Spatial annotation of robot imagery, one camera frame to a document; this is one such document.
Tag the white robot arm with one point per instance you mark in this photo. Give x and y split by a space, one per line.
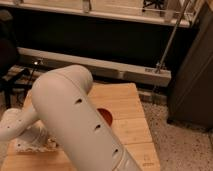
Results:
59 99

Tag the metal pole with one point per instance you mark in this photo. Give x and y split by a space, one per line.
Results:
159 65

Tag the dark cabinet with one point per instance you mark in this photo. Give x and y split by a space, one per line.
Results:
190 97

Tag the dark office chair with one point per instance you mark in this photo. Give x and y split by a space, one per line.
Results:
9 56

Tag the orange plastic bowl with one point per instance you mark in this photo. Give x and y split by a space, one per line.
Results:
106 116

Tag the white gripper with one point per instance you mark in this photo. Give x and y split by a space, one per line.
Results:
38 133

